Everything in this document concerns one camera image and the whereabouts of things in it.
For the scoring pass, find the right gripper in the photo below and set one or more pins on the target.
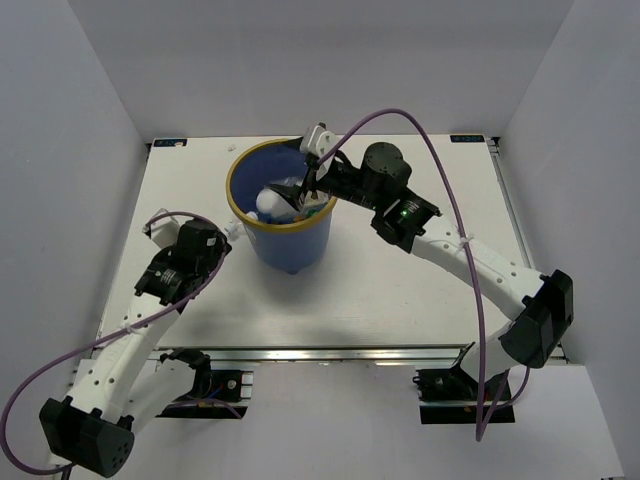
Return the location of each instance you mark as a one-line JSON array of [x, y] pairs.
[[293, 193]]

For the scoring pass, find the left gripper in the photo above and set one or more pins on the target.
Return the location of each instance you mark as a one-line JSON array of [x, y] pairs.
[[214, 259]]

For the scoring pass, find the large clear labelled bottle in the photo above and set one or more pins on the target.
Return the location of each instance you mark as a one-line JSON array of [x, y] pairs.
[[270, 208]]

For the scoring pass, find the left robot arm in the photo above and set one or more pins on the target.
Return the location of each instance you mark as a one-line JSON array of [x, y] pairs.
[[95, 425]]

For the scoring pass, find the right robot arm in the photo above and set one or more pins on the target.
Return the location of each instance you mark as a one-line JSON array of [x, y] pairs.
[[538, 307]]

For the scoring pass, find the blue plastic bin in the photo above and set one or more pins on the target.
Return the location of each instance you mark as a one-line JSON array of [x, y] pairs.
[[288, 247]]

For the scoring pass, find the clear bottle white cap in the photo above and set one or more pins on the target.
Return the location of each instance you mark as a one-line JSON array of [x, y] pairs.
[[234, 231]]

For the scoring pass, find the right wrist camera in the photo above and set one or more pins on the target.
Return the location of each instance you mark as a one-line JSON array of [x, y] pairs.
[[318, 141]]

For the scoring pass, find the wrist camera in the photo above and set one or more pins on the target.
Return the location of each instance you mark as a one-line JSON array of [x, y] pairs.
[[318, 141], [162, 230]]

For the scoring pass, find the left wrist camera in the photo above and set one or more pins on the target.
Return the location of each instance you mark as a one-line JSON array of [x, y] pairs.
[[162, 230]]

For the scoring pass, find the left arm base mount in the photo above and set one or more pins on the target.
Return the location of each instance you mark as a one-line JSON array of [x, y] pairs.
[[218, 392]]

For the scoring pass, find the aluminium table frame rail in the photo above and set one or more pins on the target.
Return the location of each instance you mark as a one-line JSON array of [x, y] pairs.
[[364, 300]]

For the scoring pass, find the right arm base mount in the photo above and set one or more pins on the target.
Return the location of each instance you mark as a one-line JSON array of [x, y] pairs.
[[448, 396]]

